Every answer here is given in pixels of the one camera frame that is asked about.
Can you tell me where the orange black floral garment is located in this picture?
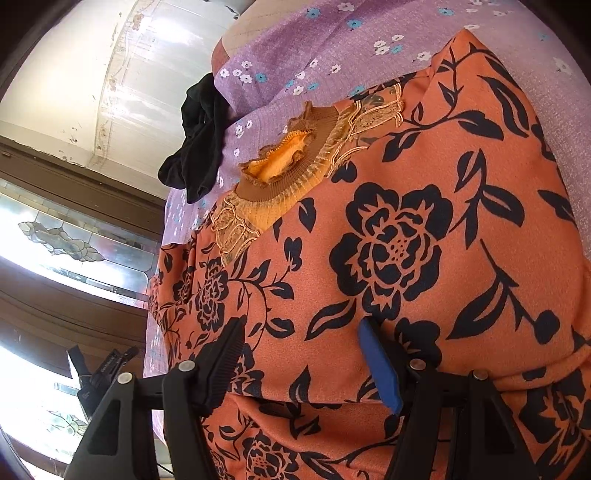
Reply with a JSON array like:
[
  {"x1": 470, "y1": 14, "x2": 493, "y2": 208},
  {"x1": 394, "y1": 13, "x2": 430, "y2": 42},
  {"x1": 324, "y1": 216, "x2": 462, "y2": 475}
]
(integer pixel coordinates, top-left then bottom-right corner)
[{"x1": 149, "y1": 30, "x2": 590, "y2": 479}]

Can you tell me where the stained glass wooden door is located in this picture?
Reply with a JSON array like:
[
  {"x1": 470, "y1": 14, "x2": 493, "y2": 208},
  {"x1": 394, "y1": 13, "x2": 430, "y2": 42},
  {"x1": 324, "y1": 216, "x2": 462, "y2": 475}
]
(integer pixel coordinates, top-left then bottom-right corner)
[{"x1": 0, "y1": 135, "x2": 167, "y2": 480}]

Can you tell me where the black crumpled garment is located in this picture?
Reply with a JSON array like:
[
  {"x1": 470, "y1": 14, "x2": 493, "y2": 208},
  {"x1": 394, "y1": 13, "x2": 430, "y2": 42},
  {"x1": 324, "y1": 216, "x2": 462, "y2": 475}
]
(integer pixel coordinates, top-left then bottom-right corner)
[{"x1": 157, "y1": 72, "x2": 229, "y2": 204}]

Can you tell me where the purple floral bed sheet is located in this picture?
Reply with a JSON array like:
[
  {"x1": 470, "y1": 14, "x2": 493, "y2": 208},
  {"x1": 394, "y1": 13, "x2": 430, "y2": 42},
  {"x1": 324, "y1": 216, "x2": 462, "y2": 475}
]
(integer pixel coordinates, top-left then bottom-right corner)
[{"x1": 142, "y1": 0, "x2": 591, "y2": 444}]

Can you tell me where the pink mattress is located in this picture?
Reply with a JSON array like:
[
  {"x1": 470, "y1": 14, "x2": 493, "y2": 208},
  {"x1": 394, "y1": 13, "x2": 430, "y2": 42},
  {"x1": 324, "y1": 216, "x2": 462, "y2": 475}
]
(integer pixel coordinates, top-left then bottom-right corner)
[{"x1": 211, "y1": 0, "x2": 311, "y2": 74}]

